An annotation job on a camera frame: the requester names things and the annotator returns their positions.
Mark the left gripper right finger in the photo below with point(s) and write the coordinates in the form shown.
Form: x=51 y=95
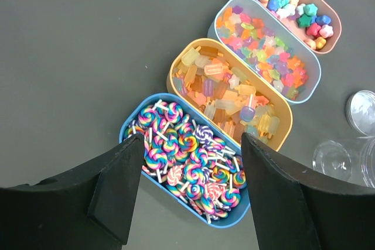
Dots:
x=295 y=207

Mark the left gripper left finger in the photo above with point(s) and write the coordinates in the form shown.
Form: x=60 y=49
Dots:
x=87 y=207

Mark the blue tray of lollipops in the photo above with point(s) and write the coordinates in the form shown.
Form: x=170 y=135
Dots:
x=190 y=159

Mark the clear round jar lid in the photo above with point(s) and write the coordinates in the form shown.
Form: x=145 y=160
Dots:
x=359 y=110

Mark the clear plastic jar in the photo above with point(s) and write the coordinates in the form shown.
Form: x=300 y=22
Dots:
x=350 y=160

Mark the pink tray of star candies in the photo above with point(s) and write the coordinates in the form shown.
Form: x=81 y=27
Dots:
x=313 y=21

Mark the yellow tray of popsicle candies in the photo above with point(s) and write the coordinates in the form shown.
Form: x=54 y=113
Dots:
x=232 y=97

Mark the light blue tray of gummies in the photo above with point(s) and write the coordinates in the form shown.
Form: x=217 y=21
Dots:
x=268 y=48

